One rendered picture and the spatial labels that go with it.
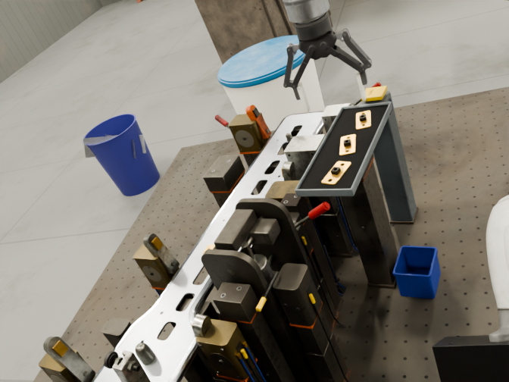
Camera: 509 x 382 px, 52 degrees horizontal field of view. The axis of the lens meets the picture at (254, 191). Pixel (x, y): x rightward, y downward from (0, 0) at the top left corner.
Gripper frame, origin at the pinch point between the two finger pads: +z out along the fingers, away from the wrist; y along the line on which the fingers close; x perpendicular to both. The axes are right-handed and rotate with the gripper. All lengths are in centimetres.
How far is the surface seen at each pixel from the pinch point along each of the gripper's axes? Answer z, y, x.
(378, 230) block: 36.9, -2.6, 4.4
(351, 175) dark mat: 12.5, -1.8, 13.2
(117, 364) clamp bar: 8, 34, 64
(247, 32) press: 75, 123, -326
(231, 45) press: 84, 144, -333
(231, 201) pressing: 28.7, 39.5, -7.6
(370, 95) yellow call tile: 12.3, -5.1, -23.5
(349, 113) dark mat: 12.3, 0.2, -16.0
